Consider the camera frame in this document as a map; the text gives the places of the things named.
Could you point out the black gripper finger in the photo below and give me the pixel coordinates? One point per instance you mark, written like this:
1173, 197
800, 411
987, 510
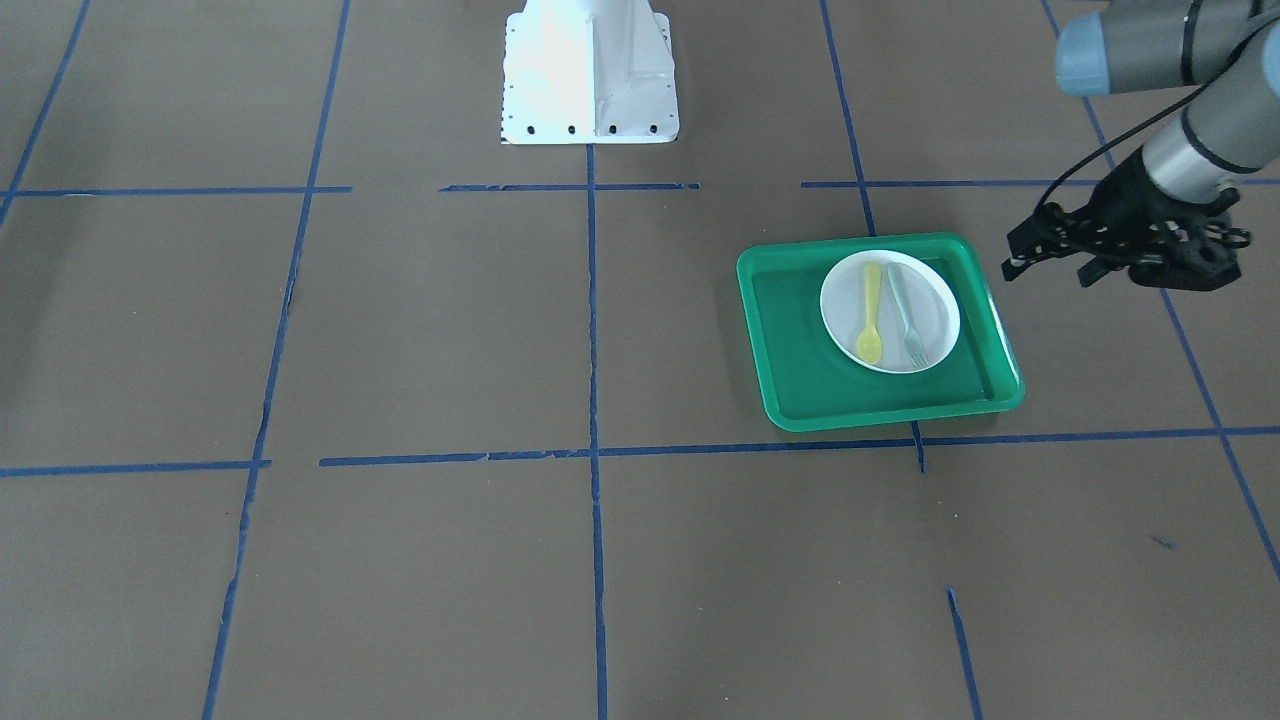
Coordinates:
1096, 268
1040, 237

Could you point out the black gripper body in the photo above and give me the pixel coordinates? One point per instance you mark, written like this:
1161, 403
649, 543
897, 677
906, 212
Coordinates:
1128, 198

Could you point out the yellow plastic spoon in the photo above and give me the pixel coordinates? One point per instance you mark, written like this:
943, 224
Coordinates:
868, 343

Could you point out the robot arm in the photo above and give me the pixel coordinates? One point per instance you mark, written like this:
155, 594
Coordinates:
1224, 53

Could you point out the pale green plastic fork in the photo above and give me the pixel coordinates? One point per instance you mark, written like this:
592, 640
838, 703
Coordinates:
912, 342

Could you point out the white round plate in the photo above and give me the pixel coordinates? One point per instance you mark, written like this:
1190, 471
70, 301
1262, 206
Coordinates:
937, 315

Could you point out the green plastic tray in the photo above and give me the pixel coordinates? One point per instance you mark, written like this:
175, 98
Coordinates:
808, 385

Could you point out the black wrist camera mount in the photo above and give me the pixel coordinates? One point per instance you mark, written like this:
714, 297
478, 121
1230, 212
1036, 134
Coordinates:
1189, 246

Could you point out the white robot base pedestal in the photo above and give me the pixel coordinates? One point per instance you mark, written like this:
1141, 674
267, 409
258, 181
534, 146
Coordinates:
582, 72

